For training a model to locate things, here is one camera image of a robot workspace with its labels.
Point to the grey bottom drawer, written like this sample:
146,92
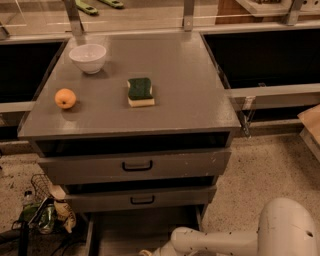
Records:
127,232

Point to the grey drawer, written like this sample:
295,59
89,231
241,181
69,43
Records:
127,232
140,199
135,166

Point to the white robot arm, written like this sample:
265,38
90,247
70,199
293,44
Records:
285,228

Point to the grey drawer cabinet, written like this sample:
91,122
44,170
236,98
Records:
153,128

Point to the grey top drawer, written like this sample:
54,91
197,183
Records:
135,166

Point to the grey middle drawer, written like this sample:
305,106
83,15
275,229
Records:
140,199

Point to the green yellow sponge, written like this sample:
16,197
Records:
140,92

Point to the orange fruit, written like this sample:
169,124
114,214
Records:
65,98

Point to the white ceramic bowl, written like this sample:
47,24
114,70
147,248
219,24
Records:
89,58

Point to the green tool right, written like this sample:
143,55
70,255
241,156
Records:
113,3

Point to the green tool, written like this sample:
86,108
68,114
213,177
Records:
113,3
86,8

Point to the green tool left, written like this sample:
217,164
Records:
86,8

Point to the green snack bag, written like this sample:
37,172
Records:
47,219

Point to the clear plastic bottle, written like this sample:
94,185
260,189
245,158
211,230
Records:
28,199

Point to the brown cardboard box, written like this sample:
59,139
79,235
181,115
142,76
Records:
311,131

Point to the metal bracket middle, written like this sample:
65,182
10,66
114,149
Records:
188,12

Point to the metal bracket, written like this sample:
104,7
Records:
74,17
188,12
292,16

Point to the metal bracket left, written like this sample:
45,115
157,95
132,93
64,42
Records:
74,17

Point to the black wire basket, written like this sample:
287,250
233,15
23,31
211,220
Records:
40,184

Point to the metal bracket right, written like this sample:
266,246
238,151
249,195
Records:
292,16

